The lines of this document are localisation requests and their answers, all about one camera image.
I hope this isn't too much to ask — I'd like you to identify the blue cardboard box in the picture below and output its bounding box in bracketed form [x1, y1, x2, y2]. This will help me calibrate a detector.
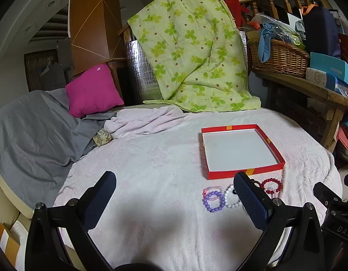
[309, 52, 348, 88]

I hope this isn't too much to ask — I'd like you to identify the red bead bracelet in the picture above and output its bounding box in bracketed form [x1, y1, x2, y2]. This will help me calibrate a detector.
[260, 178, 283, 195]

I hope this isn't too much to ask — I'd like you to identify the red shallow cardboard box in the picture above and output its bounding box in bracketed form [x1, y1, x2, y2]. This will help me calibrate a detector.
[201, 124, 285, 180]

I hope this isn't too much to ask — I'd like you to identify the purple bead bracelet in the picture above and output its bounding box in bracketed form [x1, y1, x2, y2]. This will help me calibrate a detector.
[202, 191, 225, 213]

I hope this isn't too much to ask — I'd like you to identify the small patterned cloth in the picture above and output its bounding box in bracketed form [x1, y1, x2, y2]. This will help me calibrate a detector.
[93, 128, 114, 147]

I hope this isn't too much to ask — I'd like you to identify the grey blanket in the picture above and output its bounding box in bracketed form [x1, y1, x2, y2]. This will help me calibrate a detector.
[0, 88, 118, 211]

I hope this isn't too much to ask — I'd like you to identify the white printed box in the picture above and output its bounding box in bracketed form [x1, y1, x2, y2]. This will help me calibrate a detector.
[305, 68, 336, 89]

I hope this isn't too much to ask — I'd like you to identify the navy bag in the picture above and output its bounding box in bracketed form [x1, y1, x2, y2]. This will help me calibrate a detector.
[301, 5, 342, 58]

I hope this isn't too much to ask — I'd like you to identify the pink bag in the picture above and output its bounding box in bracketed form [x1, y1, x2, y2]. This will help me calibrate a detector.
[336, 124, 348, 157]

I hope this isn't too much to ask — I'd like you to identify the red cloth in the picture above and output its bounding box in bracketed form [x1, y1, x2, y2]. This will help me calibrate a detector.
[225, 0, 251, 29]

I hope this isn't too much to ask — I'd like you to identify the silver foil panel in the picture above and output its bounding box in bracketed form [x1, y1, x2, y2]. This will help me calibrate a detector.
[125, 31, 249, 106]

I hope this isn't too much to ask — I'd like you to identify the striped paper bag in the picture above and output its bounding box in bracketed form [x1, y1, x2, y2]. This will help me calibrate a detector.
[0, 222, 21, 260]

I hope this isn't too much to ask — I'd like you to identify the green clover print quilt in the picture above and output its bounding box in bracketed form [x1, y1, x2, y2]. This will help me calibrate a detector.
[127, 0, 261, 113]

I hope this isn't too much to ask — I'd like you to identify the brown wooden cabinet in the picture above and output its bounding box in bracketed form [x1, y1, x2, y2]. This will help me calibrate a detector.
[70, 0, 119, 72]

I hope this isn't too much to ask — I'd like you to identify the magenta pillow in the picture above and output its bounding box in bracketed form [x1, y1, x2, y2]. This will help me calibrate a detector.
[65, 63, 124, 118]

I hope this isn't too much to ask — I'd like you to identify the wicker basket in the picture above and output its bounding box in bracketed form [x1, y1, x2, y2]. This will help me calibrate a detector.
[247, 39, 310, 79]

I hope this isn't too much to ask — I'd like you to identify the white bead bracelet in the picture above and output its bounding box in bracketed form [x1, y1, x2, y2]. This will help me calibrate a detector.
[223, 185, 242, 208]

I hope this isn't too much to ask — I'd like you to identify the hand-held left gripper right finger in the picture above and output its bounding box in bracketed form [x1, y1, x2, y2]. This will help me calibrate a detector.
[233, 172, 325, 271]

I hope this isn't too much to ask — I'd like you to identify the cream bed base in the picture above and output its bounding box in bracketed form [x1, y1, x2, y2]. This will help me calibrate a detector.
[0, 165, 79, 271]

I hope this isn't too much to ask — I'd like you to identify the blue cloth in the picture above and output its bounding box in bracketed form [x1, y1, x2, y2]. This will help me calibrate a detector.
[258, 23, 282, 63]

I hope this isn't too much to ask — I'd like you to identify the pale pink blanket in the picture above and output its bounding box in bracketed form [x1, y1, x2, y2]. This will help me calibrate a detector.
[53, 106, 344, 271]

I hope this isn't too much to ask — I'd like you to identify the multicolour pink bead bracelet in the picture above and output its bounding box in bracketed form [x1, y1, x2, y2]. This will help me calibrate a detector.
[202, 186, 222, 199]

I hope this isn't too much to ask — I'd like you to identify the dark red paper bag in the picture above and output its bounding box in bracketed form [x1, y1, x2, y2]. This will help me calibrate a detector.
[338, 33, 348, 68]

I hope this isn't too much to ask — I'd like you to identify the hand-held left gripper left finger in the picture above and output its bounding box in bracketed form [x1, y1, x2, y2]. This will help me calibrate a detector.
[25, 171, 117, 271]

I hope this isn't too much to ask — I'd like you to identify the woven rattan screen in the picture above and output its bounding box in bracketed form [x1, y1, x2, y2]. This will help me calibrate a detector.
[24, 49, 60, 92]

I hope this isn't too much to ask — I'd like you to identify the wooden bench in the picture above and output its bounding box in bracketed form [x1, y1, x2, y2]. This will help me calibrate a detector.
[251, 66, 348, 153]

